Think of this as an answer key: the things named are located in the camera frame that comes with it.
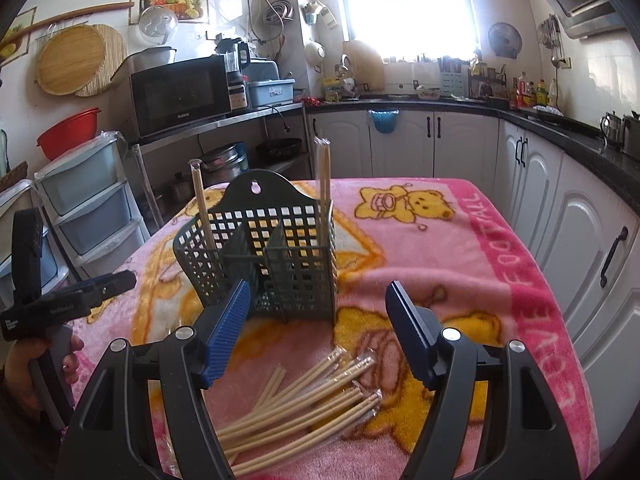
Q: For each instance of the round bamboo board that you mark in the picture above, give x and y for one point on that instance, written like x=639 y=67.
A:
x=70 y=60

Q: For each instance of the small wall fan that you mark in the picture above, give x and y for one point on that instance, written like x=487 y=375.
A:
x=505 y=40

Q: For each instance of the grey-blue dish bin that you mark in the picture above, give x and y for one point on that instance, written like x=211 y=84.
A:
x=270 y=92

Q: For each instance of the white plastic dome lid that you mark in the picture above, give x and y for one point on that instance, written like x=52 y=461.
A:
x=157 y=25

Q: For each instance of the fruit picture wall tile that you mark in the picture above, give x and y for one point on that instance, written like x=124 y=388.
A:
x=192 y=2

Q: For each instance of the translucent storage container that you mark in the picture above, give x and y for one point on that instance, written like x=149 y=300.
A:
x=152 y=57

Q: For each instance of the cluster of condiment bottles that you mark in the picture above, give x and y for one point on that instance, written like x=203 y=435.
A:
x=530 y=92

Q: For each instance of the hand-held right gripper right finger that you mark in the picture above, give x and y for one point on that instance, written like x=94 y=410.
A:
x=407 y=330

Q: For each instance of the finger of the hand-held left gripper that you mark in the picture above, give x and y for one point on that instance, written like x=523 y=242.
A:
x=107 y=285
x=27 y=255

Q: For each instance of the pale green knife block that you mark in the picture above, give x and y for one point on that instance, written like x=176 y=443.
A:
x=454 y=82

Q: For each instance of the large steel canister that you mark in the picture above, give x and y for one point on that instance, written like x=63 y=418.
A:
x=632 y=135

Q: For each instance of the yellow box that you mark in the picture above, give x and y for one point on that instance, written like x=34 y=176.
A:
x=332 y=90

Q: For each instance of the long wooden rolling pin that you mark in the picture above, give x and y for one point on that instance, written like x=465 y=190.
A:
x=75 y=11

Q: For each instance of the red plastic basin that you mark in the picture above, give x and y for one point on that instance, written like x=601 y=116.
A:
x=65 y=132

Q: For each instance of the black frying pan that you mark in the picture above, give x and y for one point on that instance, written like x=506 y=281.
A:
x=280 y=149

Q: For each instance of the black microwave oven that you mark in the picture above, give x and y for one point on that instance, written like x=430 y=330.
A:
x=180 y=92

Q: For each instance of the small hanging utensil set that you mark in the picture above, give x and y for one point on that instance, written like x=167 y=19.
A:
x=551 y=35

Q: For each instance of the large steel pot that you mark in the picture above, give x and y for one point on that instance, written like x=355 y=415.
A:
x=227 y=162

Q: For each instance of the round woven bamboo mat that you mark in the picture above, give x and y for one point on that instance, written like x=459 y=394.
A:
x=116 y=55

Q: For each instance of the black kitchen countertop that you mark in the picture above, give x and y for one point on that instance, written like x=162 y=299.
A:
x=575 y=137

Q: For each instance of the white food bowl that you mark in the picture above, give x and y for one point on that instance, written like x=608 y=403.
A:
x=427 y=94

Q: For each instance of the wooden chopsticks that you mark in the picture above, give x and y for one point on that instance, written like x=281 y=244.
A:
x=326 y=180
x=202 y=205

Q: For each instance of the dark green utensil basket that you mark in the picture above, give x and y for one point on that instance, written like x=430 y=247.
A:
x=295 y=280

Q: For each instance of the pink printed blanket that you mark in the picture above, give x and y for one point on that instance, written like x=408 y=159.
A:
x=450 y=260

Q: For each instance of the metal shelf rack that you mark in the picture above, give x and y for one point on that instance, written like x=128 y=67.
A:
x=250 y=115

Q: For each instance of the beige cutting board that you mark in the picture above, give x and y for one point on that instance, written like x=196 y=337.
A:
x=365 y=62

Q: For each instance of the kitchen window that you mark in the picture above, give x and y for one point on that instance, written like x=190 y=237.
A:
x=405 y=10

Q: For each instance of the person's left hand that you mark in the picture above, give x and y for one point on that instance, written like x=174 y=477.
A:
x=19 y=375

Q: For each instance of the pile of chopstick packs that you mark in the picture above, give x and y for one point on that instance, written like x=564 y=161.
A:
x=310 y=405

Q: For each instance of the green hanging holder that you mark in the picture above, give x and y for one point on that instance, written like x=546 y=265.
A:
x=312 y=14

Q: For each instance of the white base cabinets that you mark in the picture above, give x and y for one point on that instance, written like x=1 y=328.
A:
x=465 y=145

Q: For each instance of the blue hanging waste bin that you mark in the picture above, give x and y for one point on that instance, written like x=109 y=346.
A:
x=384 y=121

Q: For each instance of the grey plastic drawer unit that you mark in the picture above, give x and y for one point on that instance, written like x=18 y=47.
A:
x=85 y=180

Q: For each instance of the small steel canister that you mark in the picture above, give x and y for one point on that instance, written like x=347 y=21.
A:
x=611 y=130

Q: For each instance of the black blender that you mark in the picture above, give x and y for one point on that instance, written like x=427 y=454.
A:
x=236 y=75

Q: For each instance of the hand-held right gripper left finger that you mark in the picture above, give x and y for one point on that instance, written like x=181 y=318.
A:
x=227 y=340

